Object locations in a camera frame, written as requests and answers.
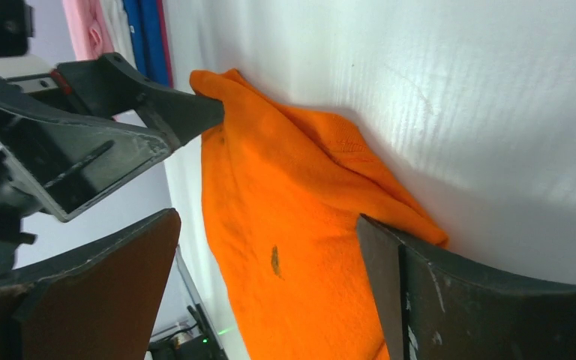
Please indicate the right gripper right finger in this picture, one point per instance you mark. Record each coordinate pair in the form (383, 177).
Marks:
(435, 304)

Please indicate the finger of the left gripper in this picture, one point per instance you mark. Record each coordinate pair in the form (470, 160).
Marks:
(109, 85)

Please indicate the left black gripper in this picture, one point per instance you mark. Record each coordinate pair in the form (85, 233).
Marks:
(52, 156)

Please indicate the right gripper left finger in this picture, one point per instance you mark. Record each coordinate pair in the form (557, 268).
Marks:
(97, 301)

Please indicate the orange t shirt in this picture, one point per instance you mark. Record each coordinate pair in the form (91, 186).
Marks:
(282, 189)

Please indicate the pink folded t shirt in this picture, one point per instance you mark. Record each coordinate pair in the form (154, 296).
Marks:
(88, 29)

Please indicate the blue white folded t shirt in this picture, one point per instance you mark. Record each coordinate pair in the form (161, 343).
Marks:
(146, 39)

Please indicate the magenta folded t shirt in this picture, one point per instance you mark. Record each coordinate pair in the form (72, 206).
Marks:
(164, 39)

